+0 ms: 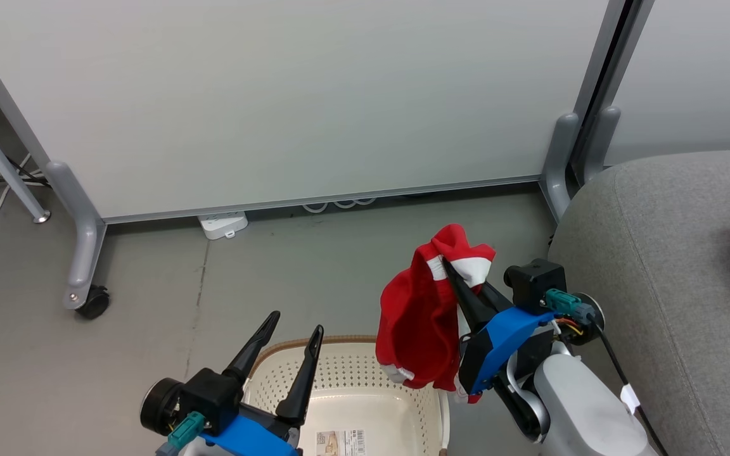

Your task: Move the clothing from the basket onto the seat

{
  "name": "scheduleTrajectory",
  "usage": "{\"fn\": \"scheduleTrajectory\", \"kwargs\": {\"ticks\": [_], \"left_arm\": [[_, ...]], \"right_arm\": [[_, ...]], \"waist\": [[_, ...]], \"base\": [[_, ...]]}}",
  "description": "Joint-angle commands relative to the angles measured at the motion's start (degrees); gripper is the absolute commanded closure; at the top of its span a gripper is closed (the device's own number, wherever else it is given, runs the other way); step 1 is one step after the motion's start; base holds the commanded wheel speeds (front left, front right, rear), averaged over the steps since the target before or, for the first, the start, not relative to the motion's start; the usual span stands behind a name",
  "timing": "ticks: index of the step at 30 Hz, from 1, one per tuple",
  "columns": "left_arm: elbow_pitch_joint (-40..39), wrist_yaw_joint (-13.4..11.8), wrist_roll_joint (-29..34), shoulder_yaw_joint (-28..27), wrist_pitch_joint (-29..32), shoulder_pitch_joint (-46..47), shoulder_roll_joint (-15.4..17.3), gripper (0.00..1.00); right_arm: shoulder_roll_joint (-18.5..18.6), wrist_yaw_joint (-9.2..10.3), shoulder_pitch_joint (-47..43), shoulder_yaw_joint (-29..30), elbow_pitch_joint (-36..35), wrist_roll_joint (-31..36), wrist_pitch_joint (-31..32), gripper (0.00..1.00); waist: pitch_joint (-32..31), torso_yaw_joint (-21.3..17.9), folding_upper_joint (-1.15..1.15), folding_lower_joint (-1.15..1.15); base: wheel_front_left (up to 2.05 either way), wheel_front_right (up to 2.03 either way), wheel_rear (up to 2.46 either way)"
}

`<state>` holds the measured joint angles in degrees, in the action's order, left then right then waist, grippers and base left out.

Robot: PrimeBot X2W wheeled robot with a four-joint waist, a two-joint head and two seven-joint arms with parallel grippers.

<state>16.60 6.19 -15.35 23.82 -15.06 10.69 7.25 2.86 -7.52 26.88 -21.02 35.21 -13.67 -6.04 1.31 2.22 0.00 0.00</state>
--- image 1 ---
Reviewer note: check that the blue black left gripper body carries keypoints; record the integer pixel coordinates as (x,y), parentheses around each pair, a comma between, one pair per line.
(251,437)

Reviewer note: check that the short grey partition foot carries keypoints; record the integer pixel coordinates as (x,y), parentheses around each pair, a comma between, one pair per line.
(558,161)
(602,139)

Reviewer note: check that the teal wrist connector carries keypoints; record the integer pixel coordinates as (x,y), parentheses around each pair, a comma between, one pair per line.
(186,430)
(564,301)

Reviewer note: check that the narrow white partition board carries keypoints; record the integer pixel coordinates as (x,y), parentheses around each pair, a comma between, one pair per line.
(701,69)

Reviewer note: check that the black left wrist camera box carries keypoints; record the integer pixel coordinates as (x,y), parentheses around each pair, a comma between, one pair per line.
(210,396)

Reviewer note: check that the grey fabric sofa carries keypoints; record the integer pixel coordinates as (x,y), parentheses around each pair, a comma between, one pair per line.
(688,266)

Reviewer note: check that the white power strip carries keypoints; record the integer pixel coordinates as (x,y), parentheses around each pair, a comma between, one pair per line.
(222,225)

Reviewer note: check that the beige perforated laundry basket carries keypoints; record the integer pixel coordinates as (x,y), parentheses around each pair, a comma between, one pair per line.
(365,405)

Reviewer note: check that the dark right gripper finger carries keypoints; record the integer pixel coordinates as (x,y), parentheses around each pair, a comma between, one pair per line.
(498,301)
(469,304)

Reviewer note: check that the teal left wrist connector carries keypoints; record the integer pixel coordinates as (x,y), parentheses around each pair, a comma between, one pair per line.
(186,430)

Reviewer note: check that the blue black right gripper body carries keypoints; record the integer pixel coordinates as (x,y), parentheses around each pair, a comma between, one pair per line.
(504,339)

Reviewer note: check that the grey metal table leg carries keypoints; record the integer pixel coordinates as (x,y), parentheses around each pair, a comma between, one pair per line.
(4,164)

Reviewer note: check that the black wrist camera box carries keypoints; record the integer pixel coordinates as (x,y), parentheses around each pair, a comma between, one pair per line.
(536,282)
(210,396)

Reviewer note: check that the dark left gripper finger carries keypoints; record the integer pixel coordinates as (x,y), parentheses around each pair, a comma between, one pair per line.
(305,380)
(254,351)

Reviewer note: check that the long grey partition foot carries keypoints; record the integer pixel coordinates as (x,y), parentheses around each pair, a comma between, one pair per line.
(86,240)

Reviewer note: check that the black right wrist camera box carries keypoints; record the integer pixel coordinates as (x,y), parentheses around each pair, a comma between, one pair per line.
(536,282)

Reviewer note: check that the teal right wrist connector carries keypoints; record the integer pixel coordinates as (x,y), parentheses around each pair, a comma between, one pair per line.
(564,301)

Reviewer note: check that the black caster wheel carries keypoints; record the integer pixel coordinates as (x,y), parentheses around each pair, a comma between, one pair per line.
(94,304)

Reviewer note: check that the red garment with white panels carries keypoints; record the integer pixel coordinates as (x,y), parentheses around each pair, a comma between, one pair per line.
(416,316)

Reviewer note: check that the large white partition board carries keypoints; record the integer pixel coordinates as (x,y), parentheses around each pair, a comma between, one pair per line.
(289,95)

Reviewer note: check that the white barcode label sticker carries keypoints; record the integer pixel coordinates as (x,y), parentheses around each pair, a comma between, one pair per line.
(339,443)

